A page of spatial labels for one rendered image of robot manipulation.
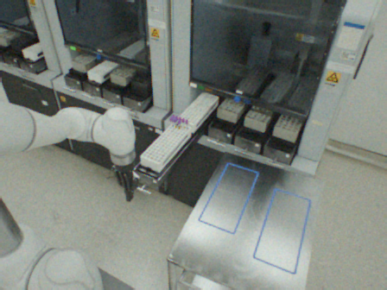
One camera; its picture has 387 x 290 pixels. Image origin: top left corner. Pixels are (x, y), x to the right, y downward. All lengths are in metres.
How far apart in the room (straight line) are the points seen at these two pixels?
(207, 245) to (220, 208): 0.17
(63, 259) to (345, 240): 1.83
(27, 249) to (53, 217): 1.34
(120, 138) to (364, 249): 1.80
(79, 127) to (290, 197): 0.86
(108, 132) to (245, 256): 0.63
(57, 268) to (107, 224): 1.28
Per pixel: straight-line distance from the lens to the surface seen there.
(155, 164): 1.41
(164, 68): 1.78
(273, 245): 1.25
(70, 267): 1.05
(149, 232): 2.23
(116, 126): 1.09
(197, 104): 1.76
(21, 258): 1.12
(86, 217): 2.38
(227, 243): 1.22
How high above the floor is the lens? 1.85
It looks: 41 degrees down
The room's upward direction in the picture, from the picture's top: 2 degrees clockwise
